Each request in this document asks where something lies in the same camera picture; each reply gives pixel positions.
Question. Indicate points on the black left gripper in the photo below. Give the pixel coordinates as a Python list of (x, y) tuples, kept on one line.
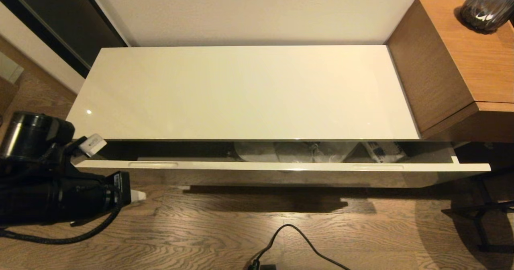
[(120, 187)]

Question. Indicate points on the white slippers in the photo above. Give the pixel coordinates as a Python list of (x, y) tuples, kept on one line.
[(257, 151), (321, 151)]

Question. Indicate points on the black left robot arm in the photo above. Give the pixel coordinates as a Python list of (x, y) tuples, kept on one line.
[(40, 197)]

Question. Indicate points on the white glossy low cabinet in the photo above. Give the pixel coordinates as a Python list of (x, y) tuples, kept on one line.
[(233, 93)]

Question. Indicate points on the black power adapter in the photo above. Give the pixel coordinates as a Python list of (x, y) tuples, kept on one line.
[(267, 267)]

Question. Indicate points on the black sliding door panel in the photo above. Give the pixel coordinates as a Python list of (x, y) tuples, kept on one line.
[(60, 17)]

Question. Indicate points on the white packet with blue print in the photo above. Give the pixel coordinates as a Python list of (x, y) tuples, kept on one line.
[(381, 151)]

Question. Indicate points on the black metal stand legs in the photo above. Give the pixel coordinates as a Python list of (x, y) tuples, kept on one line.
[(480, 217)]

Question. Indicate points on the brown wooden side cabinet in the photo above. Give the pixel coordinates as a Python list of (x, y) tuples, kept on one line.
[(474, 61)]

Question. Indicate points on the dark ribbed glass vase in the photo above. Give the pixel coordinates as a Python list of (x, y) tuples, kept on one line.
[(488, 9)]

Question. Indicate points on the white door frame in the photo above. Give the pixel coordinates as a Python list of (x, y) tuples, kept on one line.
[(44, 57)]

